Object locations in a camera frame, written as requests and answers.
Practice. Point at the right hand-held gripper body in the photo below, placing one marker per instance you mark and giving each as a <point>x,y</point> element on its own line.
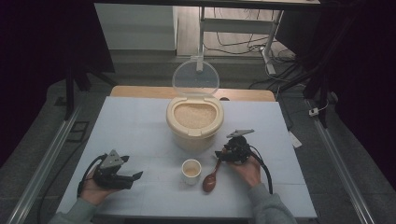
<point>238,149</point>

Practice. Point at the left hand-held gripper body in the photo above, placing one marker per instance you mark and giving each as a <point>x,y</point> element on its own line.
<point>109,179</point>

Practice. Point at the beige rice container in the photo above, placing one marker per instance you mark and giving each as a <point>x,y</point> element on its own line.
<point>194,140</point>

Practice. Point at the brown wooden spoon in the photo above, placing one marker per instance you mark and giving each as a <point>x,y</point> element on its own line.
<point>209,183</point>

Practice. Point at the uncooked rice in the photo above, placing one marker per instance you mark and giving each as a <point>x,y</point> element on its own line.
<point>194,115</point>
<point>191,171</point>

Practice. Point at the white cup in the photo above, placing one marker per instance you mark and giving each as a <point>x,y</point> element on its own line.
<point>191,179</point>

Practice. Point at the person's left hand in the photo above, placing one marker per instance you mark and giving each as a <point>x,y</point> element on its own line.
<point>93,194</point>

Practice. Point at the person's right hand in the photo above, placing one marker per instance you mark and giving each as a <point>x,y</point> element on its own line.
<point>249,172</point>

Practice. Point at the white table cover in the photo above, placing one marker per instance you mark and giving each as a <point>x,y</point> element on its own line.
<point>140,130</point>

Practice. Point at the white paper tag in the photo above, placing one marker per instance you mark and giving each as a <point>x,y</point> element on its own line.
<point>295,140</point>

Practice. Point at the wooden table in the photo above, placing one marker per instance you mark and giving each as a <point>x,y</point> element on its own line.
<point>140,92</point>

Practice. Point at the clear round container lid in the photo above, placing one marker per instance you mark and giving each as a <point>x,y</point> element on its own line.
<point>186,77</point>

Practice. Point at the small white box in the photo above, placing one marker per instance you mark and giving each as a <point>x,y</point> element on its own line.
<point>313,112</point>

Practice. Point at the black metal stand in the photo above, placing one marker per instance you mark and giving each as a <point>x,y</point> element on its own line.
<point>323,102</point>
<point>69,93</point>

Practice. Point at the white cabinet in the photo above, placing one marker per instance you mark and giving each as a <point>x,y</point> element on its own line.
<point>134,28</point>

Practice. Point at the black curtain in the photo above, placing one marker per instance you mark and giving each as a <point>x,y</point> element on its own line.
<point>367,62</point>
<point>31,46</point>

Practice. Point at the aluminium rail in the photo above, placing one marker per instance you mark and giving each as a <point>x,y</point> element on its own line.
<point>43,165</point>
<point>339,168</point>

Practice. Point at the white desk frame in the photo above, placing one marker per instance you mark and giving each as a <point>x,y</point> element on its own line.
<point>236,25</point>

